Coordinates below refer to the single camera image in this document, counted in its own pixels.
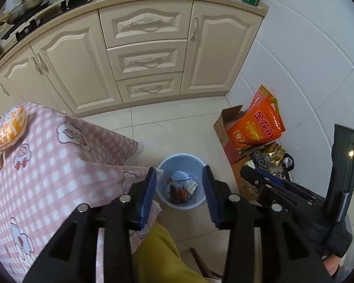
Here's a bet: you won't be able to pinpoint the person's right forearm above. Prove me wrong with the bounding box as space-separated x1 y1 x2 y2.
321 255 340 275

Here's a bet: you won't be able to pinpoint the white crumpled paper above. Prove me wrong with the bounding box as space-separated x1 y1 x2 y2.
185 181 199 196

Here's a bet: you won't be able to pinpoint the person's yellow trousers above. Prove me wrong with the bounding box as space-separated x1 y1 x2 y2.
132 222 208 283

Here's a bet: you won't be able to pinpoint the orange and white snack packet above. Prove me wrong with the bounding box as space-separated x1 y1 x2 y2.
0 104 28 154

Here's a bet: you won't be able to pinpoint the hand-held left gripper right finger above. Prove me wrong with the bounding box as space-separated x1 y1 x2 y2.
202 166 334 283

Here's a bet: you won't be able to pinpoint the cardboard box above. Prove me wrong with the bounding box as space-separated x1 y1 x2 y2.
213 104 272 201

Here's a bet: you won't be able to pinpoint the metal wok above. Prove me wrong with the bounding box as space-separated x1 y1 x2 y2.
0 0 52 33

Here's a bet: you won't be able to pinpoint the cream cabinet drawer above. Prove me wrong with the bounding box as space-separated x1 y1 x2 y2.
116 72 183 103
100 0 194 49
108 39 188 81

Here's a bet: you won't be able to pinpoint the pink checked tablecloth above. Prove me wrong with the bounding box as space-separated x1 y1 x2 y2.
0 103 163 283

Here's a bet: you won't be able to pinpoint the light blue trash bin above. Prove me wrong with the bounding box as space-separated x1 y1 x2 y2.
156 153 208 210

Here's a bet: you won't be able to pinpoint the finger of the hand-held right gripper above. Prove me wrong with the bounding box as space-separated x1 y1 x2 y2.
240 165 313 211
261 171 327 204

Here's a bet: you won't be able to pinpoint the black gas stove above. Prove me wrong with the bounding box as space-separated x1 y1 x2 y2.
1 0 107 43

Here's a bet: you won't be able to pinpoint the black bag of gold packets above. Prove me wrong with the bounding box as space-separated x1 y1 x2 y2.
249 143 295 183

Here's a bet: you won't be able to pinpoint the wooden stool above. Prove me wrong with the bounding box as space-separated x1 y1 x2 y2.
190 247 223 280

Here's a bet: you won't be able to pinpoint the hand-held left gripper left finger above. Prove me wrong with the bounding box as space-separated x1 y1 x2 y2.
24 167 158 283

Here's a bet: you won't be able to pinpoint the cream kitchen cabinet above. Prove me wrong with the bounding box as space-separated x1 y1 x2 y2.
0 0 264 118

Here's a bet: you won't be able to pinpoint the cream cabinet door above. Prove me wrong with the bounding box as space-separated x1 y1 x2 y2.
29 10 118 115
0 49 74 115
0 74 21 118
180 1 264 96

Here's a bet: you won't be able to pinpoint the orange rice bag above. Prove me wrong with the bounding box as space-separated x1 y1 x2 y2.
227 85 286 153

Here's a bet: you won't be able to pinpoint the small orange wrapper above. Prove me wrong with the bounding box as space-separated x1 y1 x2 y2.
169 189 187 204

